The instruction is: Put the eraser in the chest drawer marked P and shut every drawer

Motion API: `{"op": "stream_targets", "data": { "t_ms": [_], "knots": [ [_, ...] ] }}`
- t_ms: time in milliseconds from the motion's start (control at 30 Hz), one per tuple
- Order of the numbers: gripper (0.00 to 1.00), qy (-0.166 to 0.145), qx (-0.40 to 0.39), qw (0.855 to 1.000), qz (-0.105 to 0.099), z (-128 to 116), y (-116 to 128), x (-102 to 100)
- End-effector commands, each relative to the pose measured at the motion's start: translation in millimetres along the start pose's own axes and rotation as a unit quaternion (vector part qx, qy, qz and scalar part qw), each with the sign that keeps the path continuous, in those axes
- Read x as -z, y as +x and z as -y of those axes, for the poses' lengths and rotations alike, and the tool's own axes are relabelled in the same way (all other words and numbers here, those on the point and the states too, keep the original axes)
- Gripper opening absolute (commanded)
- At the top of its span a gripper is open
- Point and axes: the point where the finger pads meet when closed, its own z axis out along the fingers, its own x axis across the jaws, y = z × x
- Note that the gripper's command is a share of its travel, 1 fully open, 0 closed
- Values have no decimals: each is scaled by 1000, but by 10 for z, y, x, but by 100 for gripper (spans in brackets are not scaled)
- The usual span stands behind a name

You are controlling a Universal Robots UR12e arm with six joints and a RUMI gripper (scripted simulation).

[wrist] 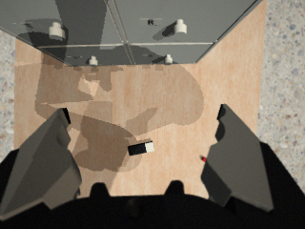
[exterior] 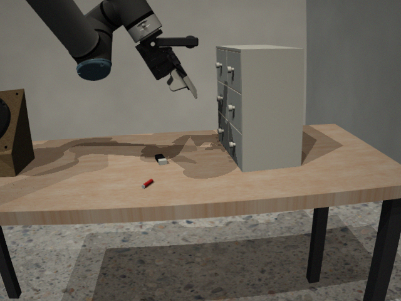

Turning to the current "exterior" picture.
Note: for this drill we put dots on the grey chest of drawers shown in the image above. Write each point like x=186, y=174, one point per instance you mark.
x=272, y=94

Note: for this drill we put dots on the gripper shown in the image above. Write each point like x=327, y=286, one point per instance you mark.
x=163, y=62

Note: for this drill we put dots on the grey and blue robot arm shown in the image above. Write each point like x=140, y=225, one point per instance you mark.
x=88, y=38

